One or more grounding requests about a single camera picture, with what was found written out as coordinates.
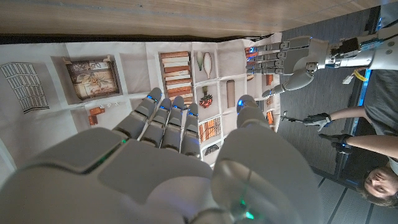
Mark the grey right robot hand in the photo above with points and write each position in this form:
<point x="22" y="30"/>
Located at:
<point x="140" y="174"/>

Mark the person's gloved left hand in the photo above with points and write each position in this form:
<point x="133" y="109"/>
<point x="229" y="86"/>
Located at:
<point x="320" y="119"/>

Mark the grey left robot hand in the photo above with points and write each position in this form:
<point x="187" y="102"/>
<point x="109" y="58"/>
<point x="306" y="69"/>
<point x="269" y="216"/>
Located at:
<point x="301" y="54"/>

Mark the person's gloved right hand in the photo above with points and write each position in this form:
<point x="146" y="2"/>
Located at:
<point x="340" y="141"/>

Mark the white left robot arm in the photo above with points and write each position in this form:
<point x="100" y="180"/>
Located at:
<point x="382" y="57"/>

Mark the person's right forearm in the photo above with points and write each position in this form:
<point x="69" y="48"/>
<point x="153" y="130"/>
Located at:
<point x="373" y="144"/>

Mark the person's left forearm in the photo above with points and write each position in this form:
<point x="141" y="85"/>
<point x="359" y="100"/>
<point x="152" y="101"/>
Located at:
<point x="348" y="113"/>

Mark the dark grey door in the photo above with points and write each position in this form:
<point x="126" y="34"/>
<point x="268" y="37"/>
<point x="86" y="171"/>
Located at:
<point x="304" y="149"/>

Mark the white connector with yellow tag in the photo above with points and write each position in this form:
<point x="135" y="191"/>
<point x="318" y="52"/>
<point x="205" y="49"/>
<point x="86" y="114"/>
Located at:
<point x="359" y="75"/>

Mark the person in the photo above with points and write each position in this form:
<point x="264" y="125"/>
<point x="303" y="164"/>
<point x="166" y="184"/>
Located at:
<point x="381" y="93"/>

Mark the printed bookshelf backdrop cloth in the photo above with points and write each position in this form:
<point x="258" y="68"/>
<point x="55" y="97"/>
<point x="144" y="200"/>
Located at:
<point x="46" y="130"/>

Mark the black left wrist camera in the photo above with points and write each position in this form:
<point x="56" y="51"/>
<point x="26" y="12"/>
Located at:
<point x="346" y="46"/>

